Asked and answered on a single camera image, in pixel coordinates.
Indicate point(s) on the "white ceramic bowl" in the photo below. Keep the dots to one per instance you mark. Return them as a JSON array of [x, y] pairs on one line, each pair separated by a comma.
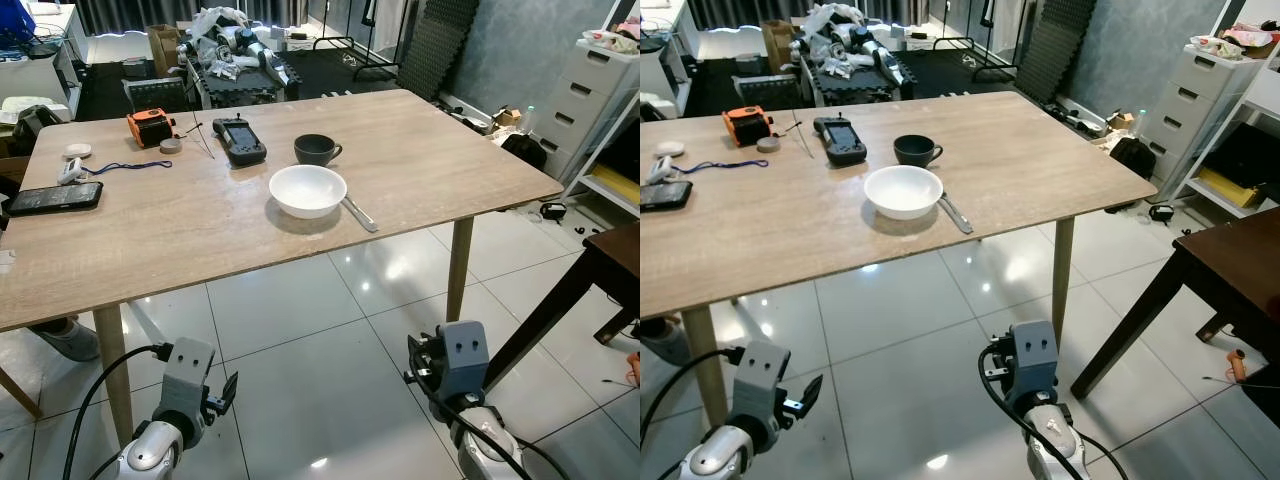
[[903, 190], [308, 190]]

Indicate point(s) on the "grey slipper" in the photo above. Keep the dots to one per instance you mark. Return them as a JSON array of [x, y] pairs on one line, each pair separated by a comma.
[[65, 341], [663, 338]]

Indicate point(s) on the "silver metal spoon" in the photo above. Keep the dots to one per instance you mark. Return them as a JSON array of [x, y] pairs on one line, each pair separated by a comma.
[[956, 213], [360, 214]]

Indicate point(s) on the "dark brown wooden table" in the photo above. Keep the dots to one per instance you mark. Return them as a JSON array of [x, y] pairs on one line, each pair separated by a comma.
[[1220, 270], [600, 270]]

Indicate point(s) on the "light wooden dining table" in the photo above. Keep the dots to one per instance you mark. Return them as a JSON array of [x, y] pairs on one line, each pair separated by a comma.
[[1050, 160], [450, 160]]

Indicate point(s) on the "dark grey cup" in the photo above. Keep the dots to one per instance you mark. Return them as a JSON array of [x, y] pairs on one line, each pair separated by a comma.
[[913, 151], [315, 150]]

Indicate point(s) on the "black backpack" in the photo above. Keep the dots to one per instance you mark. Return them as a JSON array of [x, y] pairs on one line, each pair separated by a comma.
[[1133, 157], [523, 152]]

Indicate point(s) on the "black smartphone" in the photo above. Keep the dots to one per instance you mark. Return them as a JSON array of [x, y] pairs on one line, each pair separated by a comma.
[[53, 198], [662, 195]]

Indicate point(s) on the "white shelf unit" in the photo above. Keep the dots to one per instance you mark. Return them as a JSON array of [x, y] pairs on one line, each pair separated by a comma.
[[1262, 90], [605, 195]]

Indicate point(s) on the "grey tape roll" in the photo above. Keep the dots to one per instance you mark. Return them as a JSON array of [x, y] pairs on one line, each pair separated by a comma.
[[171, 146], [768, 144]]

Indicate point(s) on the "black handheld controller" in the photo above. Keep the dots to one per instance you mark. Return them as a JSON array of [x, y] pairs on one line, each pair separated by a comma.
[[839, 141], [238, 141]]

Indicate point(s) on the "small open cardboard box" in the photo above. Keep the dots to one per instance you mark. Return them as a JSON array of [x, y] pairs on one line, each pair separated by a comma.
[[507, 118], [1120, 121]]

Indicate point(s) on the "yellow flat box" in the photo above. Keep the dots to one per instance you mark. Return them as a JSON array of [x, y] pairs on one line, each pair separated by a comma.
[[1228, 188], [618, 185]]

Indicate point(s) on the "small white device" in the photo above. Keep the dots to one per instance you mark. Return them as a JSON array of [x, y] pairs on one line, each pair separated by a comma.
[[660, 170], [68, 172]]

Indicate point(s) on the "orange black device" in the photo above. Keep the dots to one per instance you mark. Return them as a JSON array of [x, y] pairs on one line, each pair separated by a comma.
[[747, 125], [150, 127]]

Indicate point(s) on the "white round puck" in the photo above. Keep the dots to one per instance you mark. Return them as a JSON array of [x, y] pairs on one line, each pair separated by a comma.
[[76, 153], [670, 148]]

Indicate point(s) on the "black wheeled cart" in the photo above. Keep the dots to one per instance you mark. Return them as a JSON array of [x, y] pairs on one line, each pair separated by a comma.
[[240, 90], [850, 88]]

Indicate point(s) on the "grey plastic crate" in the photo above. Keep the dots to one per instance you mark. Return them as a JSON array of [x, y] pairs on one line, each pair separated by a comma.
[[765, 90], [158, 94]]

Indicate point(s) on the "grey drawer cabinet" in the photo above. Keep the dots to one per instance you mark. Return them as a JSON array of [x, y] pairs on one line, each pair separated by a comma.
[[1190, 110], [590, 100]]

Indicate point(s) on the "black foam mat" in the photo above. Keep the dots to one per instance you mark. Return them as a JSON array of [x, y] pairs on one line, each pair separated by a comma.
[[1055, 50], [435, 45]]

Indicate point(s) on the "dark olive bag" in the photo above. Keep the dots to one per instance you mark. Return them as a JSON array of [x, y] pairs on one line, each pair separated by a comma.
[[30, 125]]

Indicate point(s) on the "silver robot lying down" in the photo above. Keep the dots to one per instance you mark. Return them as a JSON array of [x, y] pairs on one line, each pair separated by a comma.
[[855, 40], [240, 45]]

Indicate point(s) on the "tall brown cardboard box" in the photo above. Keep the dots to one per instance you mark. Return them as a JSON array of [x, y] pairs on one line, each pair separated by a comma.
[[778, 40], [163, 45]]

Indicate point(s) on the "white desk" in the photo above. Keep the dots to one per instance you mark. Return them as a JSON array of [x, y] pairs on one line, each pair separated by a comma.
[[662, 60], [40, 75]]

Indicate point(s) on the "pink white cloth pile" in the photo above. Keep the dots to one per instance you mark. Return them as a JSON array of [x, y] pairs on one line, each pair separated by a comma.
[[610, 41], [1235, 42]]

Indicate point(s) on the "dark grey curtain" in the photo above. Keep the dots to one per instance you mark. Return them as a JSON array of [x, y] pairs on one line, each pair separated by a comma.
[[760, 10], [150, 12]]

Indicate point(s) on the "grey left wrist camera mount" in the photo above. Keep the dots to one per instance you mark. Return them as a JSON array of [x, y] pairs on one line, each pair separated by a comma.
[[188, 380], [760, 385]]

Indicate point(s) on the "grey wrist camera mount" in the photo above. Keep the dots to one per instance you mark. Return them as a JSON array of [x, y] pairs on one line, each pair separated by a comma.
[[188, 380], [465, 360], [1035, 360], [760, 385]]

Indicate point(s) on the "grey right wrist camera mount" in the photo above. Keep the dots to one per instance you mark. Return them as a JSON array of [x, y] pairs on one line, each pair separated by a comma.
[[1035, 360], [465, 360]]

